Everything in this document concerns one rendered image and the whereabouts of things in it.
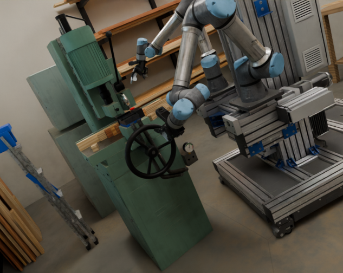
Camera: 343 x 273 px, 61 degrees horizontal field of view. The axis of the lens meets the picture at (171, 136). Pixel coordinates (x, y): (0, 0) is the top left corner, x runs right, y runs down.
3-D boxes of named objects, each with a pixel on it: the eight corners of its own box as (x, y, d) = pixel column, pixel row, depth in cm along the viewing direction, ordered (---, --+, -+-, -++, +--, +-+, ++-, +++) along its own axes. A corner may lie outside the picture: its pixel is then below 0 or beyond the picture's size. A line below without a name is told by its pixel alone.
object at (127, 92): (125, 110, 191) (117, 93, 187) (121, 110, 197) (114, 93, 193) (137, 104, 194) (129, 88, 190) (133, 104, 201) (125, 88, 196)
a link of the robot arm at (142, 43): (147, 41, 210) (135, 39, 210) (146, 56, 216) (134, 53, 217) (149, 38, 216) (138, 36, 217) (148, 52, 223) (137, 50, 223)
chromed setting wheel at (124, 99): (129, 111, 184) (121, 93, 180) (123, 110, 195) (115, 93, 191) (133, 109, 185) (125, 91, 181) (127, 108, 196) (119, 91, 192)
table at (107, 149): (96, 171, 145) (91, 161, 143) (83, 159, 172) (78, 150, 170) (189, 116, 167) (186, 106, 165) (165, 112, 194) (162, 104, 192)
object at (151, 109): (101, 141, 170) (97, 135, 168) (99, 141, 171) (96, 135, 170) (174, 101, 189) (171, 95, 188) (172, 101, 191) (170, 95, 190)
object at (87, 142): (81, 151, 167) (76, 144, 165) (79, 151, 169) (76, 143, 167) (164, 105, 189) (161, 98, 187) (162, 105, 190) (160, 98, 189)
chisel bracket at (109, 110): (114, 119, 168) (107, 106, 165) (107, 118, 180) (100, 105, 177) (124, 114, 170) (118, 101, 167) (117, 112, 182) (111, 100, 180)
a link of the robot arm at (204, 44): (206, 76, 211) (176, 0, 193) (207, 71, 224) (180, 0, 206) (222, 69, 207) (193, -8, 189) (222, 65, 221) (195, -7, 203)
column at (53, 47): (105, 147, 191) (49, 41, 167) (96, 142, 210) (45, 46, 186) (133, 131, 199) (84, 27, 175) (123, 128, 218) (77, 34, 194)
